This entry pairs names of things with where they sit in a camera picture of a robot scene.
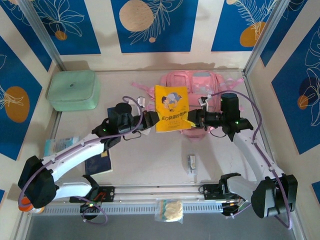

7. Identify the orange capped bottle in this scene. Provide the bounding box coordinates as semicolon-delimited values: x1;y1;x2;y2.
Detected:
19;196;46;215

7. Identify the light blue tissue pack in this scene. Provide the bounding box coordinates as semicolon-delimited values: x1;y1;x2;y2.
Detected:
44;136;80;156

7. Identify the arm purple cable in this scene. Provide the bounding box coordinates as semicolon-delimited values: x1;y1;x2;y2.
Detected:
18;96;146;226
206;89;293;230

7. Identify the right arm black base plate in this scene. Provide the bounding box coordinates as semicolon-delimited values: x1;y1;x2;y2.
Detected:
199;183;248;201

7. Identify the thick dark blue book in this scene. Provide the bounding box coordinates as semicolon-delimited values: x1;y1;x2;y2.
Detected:
84;151;113;176

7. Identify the mint green zip pouch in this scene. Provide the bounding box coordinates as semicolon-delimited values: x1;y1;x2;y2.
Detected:
45;69;102;112

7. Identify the clear packaged stationery item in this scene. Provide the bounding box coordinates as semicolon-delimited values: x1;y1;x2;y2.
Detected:
186;153;199;176

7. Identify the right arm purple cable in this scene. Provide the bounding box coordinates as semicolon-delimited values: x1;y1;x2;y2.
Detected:
206;89;293;230

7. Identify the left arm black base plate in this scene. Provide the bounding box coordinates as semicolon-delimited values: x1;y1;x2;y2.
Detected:
69;185;116;204

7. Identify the aluminium table rail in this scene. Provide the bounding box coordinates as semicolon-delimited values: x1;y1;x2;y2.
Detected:
24;184;293;201

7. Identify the pink backpack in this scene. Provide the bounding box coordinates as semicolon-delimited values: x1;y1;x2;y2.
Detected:
131;69;245;140

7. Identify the clear bag with yellow contents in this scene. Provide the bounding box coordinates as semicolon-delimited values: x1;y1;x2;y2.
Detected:
154;198;185;223

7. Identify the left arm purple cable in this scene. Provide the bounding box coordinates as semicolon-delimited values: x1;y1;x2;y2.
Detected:
18;96;146;226

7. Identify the aluminium frame post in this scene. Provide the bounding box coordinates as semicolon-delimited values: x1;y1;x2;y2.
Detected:
18;0;67;72
243;0;292;73

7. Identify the slotted grey cable tray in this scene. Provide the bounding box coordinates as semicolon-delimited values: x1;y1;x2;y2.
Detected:
39;201;225;217

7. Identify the yellow cartoon book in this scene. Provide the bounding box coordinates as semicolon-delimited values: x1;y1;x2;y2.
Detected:
154;84;191;133

